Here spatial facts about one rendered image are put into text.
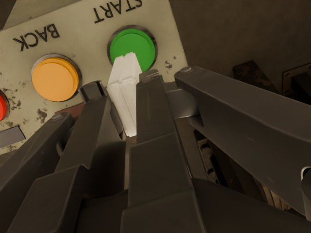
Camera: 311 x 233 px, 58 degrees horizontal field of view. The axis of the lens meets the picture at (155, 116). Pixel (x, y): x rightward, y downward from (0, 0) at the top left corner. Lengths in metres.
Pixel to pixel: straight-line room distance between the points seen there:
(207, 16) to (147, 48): 0.72
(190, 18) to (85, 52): 0.70
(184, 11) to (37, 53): 0.70
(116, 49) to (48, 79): 0.07
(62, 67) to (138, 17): 0.08
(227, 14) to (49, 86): 0.79
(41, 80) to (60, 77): 0.02
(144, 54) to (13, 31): 0.11
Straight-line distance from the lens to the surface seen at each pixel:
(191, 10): 0.94
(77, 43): 0.27
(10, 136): 0.32
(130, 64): 0.16
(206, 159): 1.33
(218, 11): 0.97
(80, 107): 0.28
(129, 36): 0.25
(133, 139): 0.46
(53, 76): 0.27
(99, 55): 0.27
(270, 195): 0.79
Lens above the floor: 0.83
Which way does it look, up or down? 46 degrees down
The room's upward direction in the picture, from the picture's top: 165 degrees clockwise
